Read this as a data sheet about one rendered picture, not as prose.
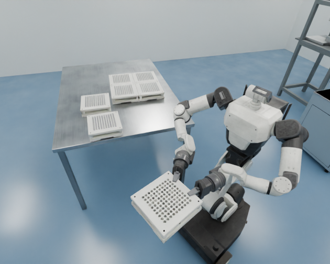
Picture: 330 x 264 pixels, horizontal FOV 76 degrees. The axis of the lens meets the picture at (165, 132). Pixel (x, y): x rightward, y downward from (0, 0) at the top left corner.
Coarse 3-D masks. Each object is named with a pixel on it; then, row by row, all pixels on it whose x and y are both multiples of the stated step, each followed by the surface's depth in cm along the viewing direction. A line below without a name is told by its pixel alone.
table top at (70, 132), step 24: (72, 72) 246; (96, 72) 247; (120, 72) 249; (72, 96) 205; (168, 96) 208; (72, 120) 175; (120, 120) 176; (144, 120) 177; (168, 120) 178; (192, 120) 178; (72, 144) 153; (96, 144) 158
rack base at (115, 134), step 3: (114, 132) 161; (117, 132) 161; (96, 135) 158; (99, 135) 158; (102, 135) 158; (105, 135) 158; (108, 135) 158; (111, 135) 158; (114, 135) 159; (117, 135) 160; (120, 135) 161; (123, 135) 162; (93, 138) 155; (96, 138) 155; (99, 138) 156; (102, 138) 157; (90, 141) 155
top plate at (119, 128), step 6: (96, 114) 170; (102, 114) 170; (114, 114) 171; (90, 120) 164; (96, 120) 164; (108, 120) 164; (90, 126) 158; (102, 126) 158; (114, 126) 159; (120, 126) 159; (90, 132) 153; (96, 132) 153; (102, 132) 154; (108, 132) 155
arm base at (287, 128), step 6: (282, 120) 106; (288, 120) 104; (294, 120) 102; (276, 126) 107; (282, 126) 105; (288, 126) 103; (294, 126) 101; (300, 126) 99; (276, 132) 106; (282, 132) 104; (288, 132) 102; (294, 132) 100; (300, 132) 100; (276, 138) 106; (282, 138) 104; (288, 138) 103; (306, 138) 108
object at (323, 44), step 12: (324, 0) 282; (312, 12) 297; (312, 36) 323; (324, 36) 338; (300, 48) 329; (312, 48) 306; (324, 48) 292; (288, 72) 353; (312, 72) 372; (300, 84) 380; (312, 84) 381; (324, 84) 299
